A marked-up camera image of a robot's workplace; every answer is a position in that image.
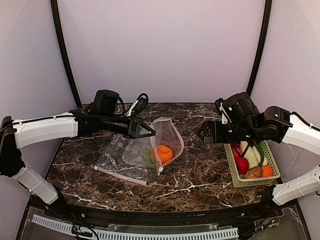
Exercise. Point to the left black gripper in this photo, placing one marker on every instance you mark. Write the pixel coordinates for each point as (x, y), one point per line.
(133, 128)

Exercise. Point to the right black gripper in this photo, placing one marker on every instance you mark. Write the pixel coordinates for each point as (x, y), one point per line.
(208, 132)

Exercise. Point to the dotted zip bag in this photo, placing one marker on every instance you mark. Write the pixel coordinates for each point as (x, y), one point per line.
(156, 151)

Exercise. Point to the green grape bunch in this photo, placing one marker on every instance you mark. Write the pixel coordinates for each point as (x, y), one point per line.
(148, 160)

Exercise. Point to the orange persimmon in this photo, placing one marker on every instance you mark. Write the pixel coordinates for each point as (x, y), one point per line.
(164, 153)

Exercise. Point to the red apple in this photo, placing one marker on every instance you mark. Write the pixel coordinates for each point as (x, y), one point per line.
(242, 165)

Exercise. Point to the green cucumber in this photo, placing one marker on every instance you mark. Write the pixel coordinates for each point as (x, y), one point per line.
(261, 154)

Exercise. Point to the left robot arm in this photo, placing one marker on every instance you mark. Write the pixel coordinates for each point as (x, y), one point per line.
(100, 115)

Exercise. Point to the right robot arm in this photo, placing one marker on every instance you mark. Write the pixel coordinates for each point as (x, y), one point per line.
(242, 121)

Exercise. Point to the lower clear zip bag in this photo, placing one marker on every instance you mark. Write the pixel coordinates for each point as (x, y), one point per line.
(111, 163)

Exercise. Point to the small red tomato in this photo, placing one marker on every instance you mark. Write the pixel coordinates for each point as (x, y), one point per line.
(237, 152)

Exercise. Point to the white radish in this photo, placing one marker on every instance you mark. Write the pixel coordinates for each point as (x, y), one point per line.
(249, 154)
(258, 157)

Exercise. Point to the pale green perforated basket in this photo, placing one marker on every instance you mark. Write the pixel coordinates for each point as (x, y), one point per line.
(238, 181)

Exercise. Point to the brown potato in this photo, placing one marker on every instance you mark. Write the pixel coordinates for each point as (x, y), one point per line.
(253, 173)

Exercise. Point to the small orange tangerine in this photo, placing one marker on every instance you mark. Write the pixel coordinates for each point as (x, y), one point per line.
(267, 171)

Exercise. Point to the small electronics board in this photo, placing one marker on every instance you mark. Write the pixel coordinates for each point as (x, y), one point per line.
(80, 232)

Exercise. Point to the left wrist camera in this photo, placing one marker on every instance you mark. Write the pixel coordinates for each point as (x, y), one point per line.
(138, 106)

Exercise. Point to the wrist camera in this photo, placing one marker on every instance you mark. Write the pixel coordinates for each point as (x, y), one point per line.
(221, 111)
(138, 106)

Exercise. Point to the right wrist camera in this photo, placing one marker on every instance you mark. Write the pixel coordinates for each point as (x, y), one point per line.
(221, 111)

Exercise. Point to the black front rail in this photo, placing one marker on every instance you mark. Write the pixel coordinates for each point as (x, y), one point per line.
(166, 207)

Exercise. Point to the white slotted cable duct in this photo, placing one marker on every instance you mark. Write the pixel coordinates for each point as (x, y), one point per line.
(126, 232)

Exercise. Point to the right black frame post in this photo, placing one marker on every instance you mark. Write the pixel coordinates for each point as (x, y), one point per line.
(260, 46)

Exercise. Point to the black frame post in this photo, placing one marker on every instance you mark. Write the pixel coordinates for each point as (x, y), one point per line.
(260, 46)
(63, 52)

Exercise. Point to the left black frame post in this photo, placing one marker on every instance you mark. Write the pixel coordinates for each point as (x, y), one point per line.
(63, 52)

